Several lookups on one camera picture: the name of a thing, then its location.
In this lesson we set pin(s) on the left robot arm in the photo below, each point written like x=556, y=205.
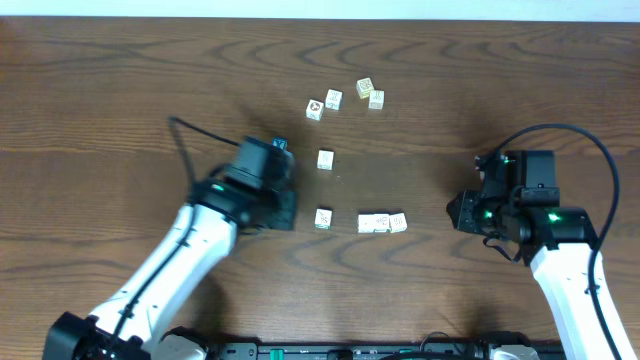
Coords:
x=254, y=191

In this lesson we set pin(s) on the blue X block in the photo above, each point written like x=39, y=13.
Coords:
x=280, y=143

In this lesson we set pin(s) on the plain wooden M block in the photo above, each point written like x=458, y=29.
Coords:
x=325, y=160

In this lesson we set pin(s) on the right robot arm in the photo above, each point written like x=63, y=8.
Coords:
x=519, y=201

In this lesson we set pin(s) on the wooden block red disc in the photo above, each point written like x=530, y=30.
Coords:
x=314, y=110

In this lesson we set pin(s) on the yellow edged wooden block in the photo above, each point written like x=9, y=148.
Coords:
x=364, y=87

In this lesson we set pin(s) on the wooden Y block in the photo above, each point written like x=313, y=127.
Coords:
x=376, y=99

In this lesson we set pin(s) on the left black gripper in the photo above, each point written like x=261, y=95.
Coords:
x=284, y=209

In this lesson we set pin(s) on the wooden block umbrella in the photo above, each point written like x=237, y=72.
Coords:
x=333, y=99

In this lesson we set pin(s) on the green edged wooden block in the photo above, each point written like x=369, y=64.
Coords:
x=366, y=223

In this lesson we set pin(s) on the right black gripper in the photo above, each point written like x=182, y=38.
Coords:
x=464, y=220

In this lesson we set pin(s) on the wooden O block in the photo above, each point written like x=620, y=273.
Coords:
x=398, y=222

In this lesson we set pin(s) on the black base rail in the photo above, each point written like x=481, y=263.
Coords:
x=371, y=351

